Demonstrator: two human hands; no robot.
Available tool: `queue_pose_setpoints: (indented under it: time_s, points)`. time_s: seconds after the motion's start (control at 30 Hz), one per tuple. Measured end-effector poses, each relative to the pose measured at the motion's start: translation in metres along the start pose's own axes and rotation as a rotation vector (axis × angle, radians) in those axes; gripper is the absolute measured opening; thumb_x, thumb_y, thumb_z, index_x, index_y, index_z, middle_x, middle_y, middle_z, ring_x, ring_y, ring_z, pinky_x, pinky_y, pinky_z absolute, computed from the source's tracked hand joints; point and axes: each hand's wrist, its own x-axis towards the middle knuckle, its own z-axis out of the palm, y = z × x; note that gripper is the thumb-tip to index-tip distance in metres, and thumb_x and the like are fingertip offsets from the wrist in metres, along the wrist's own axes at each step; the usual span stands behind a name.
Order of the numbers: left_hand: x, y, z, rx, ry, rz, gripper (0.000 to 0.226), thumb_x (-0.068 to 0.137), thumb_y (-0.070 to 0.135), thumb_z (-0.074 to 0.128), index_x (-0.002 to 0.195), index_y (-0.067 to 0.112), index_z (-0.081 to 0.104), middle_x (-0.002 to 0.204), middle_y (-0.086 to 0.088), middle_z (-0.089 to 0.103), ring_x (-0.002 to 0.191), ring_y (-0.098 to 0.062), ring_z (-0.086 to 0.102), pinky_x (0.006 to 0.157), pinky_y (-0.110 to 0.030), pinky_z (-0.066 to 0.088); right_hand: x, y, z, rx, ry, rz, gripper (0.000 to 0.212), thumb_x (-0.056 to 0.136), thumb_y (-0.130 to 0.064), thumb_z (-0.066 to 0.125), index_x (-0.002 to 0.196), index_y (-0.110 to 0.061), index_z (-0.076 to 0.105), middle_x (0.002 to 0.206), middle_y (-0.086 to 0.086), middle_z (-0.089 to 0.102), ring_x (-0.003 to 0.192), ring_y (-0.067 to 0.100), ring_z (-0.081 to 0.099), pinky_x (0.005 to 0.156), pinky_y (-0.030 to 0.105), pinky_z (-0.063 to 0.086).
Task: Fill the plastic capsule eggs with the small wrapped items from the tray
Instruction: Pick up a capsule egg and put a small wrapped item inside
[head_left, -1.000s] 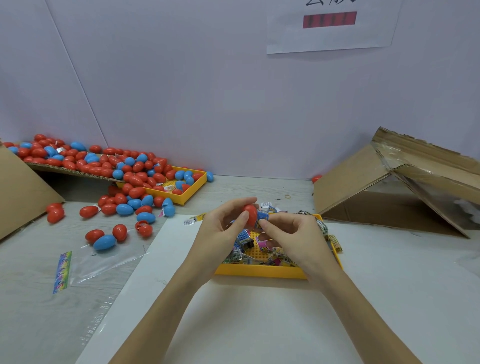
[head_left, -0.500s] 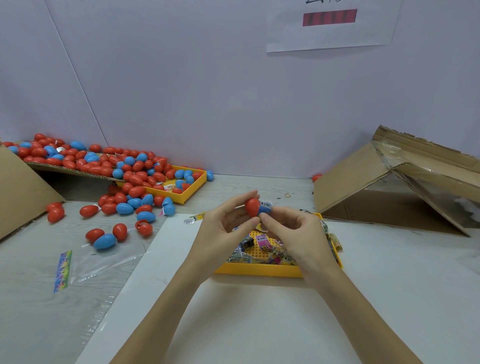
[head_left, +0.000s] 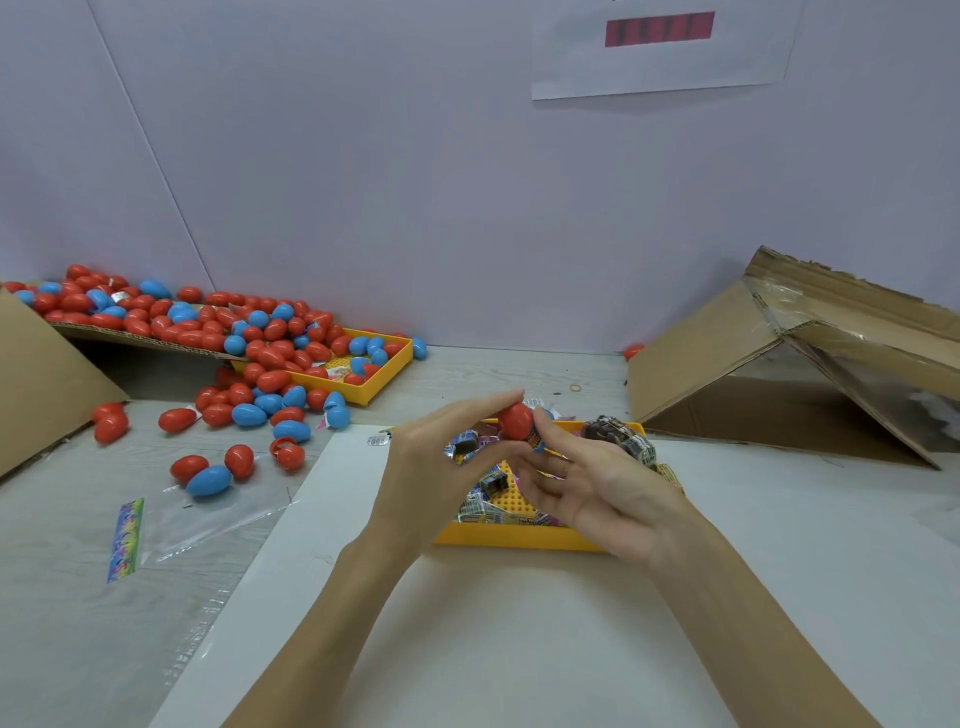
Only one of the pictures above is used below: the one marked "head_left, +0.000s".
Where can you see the person's right hand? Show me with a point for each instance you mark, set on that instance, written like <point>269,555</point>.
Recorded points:
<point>608,495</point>

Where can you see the person's left hand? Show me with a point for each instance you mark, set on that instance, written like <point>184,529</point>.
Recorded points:
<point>428,488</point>

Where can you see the single red plastic egg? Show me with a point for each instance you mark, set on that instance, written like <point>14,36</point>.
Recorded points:
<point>516,422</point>

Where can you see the pile of plastic eggs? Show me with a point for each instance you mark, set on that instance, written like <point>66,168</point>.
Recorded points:
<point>225,330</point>

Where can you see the person's right forearm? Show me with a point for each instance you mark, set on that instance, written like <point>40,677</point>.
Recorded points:
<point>765,630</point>

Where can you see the yellow plastic tray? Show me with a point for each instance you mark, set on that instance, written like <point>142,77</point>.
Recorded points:
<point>503,536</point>

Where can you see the yellow tray under eggs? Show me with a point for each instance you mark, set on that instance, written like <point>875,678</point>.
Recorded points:
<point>383,372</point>

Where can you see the torn flattened cardboard box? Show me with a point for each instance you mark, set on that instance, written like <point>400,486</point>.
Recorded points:
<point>698,353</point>

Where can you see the clear bag with coloured label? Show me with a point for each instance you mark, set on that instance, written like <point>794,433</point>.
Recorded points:
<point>203,528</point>

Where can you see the brown cardboard sheet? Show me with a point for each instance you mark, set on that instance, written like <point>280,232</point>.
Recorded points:
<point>135,339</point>

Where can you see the white crumpled plastic scraps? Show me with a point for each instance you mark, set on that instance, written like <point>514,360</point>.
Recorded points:
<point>945,413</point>

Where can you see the tall brown cardboard box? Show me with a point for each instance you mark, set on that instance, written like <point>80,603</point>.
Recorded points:
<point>38,390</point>

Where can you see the white paper sign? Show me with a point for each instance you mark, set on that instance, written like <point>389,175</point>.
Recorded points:
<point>668,53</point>

